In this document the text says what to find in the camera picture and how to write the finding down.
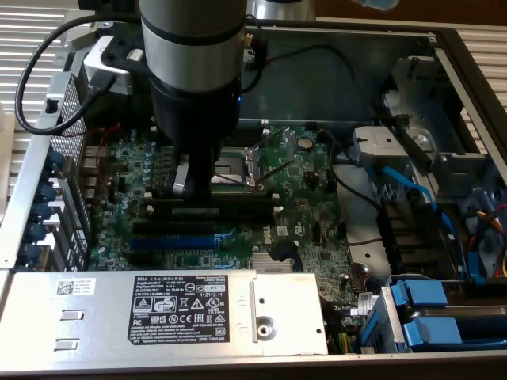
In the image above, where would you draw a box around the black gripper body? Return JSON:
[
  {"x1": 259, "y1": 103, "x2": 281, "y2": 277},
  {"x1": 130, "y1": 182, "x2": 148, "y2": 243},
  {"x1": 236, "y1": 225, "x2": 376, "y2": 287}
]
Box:
[{"x1": 149, "y1": 74, "x2": 242, "y2": 160}]

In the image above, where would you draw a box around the green RAM stick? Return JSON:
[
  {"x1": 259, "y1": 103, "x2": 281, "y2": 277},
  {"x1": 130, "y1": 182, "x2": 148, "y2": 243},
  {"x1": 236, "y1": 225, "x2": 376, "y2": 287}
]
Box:
[{"x1": 152, "y1": 196, "x2": 275, "y2": 218}]

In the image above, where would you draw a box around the black RAM slot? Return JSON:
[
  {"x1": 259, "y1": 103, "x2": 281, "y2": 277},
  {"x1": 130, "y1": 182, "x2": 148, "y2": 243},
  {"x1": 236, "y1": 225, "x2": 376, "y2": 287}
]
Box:
[
  {"x1": 238, "y1": 118, "x2": 271, "y2": 134},
  {"x1": 233, "y1": 125, "x2": 273, "y2": 148},
  {"x1": 141, "y1": 203, "x2": 284, "y2": 222},
  {"x1": 144, "y1": 190, "x2": 280, "y2": 202}
]

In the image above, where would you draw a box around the CPU socket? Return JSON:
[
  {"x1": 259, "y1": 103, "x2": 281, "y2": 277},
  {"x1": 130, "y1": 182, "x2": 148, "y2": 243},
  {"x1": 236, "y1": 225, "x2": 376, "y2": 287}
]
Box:
[{"x1": 212, "y1": 145, "x2": 265, "y2": 196}]

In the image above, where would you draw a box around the long black expansion slot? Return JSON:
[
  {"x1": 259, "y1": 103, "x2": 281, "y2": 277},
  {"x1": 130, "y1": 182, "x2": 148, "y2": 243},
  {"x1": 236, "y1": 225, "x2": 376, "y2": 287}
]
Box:
[{"x1": 132, "y1": 220, "x2": 218, "y2": 239}]

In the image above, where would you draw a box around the blue expansion slot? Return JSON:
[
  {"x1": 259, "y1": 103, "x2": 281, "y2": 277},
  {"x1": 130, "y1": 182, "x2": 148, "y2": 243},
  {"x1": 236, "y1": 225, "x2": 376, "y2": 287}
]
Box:
[{"x1": 128, "y1": 233, "x2": 218, "y2": 251}]

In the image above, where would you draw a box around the thin metal locking lever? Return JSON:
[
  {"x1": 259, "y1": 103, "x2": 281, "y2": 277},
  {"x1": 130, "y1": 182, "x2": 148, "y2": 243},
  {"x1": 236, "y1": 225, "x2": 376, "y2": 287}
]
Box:
[{"x1": 257, "y1": 154, "x2": 300, "y2": 184}]

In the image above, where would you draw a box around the short black expansion slot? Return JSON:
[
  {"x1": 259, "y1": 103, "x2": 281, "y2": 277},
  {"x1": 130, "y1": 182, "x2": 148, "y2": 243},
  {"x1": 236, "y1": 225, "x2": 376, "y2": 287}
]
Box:
[{"x1": 126, "y1": 250, "x2": 156, "y2": 268}]

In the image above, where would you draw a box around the silver port block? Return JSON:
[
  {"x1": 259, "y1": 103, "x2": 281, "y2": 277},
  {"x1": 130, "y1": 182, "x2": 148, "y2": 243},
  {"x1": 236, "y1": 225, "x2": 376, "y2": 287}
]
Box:
[{"x1": 78, "y1": 144, "x2": 118, "y2": 201}]

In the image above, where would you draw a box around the silver finned heat sink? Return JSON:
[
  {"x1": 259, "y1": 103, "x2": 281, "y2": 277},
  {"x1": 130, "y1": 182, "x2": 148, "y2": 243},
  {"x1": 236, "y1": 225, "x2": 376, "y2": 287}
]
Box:
[{"x1": 250, "y1": 252, "x2": 297, "y2": 273}]

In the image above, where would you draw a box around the green motherboard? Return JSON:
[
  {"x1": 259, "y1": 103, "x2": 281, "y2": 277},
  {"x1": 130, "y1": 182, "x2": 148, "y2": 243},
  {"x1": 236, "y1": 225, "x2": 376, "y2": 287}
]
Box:
[{"x1": 85, "y1": 124, "x2": 357, "y2": 329}]

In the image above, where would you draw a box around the open metal PC case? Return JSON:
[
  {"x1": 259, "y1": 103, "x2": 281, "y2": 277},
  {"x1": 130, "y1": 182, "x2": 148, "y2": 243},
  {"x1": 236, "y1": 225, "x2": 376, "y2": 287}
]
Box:
[{"x1": 0, "y1": 15, "x2": 507, "y2": 380}]

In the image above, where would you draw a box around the blue slot latch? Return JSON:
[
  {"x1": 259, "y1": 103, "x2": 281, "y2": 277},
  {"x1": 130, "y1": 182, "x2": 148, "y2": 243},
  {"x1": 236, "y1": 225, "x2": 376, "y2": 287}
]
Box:
[
  {"x1": 42, "y1": 149, "x2": 67, "y2": 177},
  {"x1": 34, "y1": 180, "x2": 59, "y2": 203},
  {"x1": 17, "y1": 241, "x2": 42, "y2": 265},
  {"x1": 28, "y1": 200, "x2": 53, "y2": 223},
  {"x1": 22, "y1": 221, "x2": 48, "y2": 243}
]

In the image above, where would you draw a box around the black power supply label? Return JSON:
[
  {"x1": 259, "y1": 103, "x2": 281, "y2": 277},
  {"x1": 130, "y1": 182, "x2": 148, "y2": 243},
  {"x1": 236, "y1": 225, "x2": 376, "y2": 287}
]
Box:
[{"x1": 126, "y1": 274, "x2": 231, "y2": 345}]

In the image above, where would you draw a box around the white QR code sticker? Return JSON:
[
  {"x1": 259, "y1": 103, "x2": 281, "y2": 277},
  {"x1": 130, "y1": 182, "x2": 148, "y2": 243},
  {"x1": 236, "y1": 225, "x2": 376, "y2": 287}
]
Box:
[{"x1": 54, "y1": 277, "x2": 97, "y2": 298}]

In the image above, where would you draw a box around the silver power supply unit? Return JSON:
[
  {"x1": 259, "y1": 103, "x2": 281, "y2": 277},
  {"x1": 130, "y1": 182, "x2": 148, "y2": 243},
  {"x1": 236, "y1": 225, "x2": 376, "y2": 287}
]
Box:
[{"x1": 0, "y1": 268, "x2": 330, "y2": 357}]

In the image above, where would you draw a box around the black ribbed fan housing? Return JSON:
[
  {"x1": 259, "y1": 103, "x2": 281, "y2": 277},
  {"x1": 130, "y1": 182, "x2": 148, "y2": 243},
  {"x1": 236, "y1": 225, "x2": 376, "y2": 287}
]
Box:
[{"x1": 375, "y1": 199, "x2": 467, "y2": 280}]

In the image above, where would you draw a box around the silver and blue disk bay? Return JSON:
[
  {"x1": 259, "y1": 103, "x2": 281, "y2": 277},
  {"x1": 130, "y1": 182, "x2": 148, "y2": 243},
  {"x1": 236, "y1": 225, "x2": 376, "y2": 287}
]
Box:
[{"x1": 357, "y1": 285, "x2": 415, "y2": 355}]

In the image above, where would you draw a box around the blue disk caddy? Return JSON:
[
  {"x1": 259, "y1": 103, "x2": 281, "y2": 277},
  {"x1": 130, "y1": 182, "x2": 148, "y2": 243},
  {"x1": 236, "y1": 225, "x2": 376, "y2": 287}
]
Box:
[
  {"x1": 390, "y1": 279, "x2": 451, "y2": 309},
  {"x1": 400, "y1": 316, "x2": 507, "y2": 353}
]

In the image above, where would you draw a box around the large silver disk bay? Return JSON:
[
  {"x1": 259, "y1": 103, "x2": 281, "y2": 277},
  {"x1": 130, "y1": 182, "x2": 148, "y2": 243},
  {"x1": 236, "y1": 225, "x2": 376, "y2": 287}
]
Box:
[{"x1": 351, "y1": 54, "x2": 507, "y2": 211}]

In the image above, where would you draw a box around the thin red wire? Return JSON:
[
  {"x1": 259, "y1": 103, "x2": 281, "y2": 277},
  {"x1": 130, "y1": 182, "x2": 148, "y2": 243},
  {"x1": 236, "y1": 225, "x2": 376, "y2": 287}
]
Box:
[{"x1": 63, "y1": 121, "x2": 123, "y2": 191}]

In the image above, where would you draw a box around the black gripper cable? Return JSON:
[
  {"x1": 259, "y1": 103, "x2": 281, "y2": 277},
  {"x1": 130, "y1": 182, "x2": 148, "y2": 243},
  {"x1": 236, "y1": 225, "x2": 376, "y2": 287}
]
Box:
[{"x1": 239, "y1": 13, "x2": 270, "y2": 94}]

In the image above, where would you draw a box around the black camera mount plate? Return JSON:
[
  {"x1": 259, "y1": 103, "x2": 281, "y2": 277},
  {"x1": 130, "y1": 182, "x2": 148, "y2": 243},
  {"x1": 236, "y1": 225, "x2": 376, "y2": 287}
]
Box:
[{"x1": 99, "y1": 37, "x2": 151, "y2": 75}]

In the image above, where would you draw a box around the black wire plug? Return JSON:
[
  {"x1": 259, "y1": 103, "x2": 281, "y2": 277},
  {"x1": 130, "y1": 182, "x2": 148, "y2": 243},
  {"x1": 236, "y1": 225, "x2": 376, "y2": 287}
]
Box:
[{"x1": 267, "y1": 238, "x2": 304, "y2": 272}]

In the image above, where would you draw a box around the black round wire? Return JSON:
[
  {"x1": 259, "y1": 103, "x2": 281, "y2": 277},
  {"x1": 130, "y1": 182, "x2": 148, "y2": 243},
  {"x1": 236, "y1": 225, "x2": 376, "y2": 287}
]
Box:
[{"x1": 315, "y1": 127, "x2": 384, "y2": 211}]

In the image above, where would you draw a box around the black wire with connector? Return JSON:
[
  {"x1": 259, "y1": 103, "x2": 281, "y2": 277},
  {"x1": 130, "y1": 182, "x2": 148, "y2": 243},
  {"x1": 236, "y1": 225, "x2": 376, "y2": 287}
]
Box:
[{"x1": 267, "y1": 42, "x2": 381, "y2": 120}]

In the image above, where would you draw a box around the black camera cable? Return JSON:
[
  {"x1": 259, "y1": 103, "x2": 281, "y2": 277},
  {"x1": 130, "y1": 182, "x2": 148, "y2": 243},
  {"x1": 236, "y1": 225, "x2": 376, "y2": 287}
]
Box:
[{"x1": 14, "y1": 16, "x2": 139, "y2": 136}]

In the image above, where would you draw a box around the grey metal bracket box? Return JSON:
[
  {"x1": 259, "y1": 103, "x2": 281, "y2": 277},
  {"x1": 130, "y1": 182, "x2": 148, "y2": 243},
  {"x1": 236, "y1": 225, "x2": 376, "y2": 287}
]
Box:
[{"x1": 351, "y1": 125, "x2": 411, "y2": 169}]

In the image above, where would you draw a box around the black flat wire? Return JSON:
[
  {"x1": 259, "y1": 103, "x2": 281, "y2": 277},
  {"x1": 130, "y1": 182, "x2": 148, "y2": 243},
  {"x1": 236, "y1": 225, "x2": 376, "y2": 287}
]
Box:
[{"x1": 370, "y1": 101, "x2": 435, "y2": 169}]

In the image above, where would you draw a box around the blue disk wire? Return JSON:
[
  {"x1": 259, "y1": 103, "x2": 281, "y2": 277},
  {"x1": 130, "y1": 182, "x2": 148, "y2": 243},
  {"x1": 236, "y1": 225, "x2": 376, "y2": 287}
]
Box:
[{"x1": 366, "y1": 157, "x2": 487, "y2": 287}]

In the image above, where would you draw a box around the power supply wire bundle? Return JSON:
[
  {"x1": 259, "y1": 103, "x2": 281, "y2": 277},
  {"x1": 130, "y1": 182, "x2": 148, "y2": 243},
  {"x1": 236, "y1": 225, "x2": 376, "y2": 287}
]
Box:
[{"x1": 322, "y1": 300, "x2": 360, "y2": 355}]

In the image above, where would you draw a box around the orange yellow red wire bundle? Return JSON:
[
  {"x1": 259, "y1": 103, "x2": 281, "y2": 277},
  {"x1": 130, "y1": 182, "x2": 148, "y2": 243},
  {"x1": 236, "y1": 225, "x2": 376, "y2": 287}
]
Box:
[{"x1": 467, "y1": 208, "x2": 507, "y2": 280}]

